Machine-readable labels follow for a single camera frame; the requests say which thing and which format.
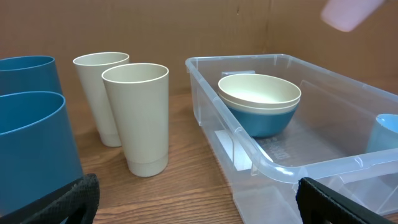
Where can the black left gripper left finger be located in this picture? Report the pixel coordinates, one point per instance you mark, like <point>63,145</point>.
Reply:
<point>76,202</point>

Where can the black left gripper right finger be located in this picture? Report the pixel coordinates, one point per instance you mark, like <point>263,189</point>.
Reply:
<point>318,204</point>

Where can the light blue small cup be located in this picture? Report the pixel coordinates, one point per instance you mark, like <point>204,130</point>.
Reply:
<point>383,134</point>

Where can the dark blue bowl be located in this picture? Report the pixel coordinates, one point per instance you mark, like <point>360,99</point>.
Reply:
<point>262,125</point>

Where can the cream bowl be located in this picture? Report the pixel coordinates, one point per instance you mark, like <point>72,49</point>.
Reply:
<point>258,90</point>
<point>250,109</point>

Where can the pink small cup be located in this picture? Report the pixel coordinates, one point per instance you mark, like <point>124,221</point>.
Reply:
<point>346,15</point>

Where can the dark blue tall cup front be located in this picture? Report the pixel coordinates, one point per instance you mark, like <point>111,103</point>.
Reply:
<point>38,150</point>

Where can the dark blue tall cup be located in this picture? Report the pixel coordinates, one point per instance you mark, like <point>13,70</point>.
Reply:
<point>38,150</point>
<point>29,73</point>

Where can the clear plastic storage bin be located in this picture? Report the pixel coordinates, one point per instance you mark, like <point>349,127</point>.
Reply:
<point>325,140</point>

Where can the cream tall cup front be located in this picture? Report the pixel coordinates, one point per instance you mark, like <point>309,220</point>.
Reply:
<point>138,94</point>

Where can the cream tall cup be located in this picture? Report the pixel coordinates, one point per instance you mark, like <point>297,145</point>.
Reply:
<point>138,94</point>
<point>89,69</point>

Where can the cream tall cup rear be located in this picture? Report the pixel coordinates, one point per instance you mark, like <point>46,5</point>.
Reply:
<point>89,69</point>

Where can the dark blue tall cup rear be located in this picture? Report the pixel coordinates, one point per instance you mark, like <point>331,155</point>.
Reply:
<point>29,73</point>

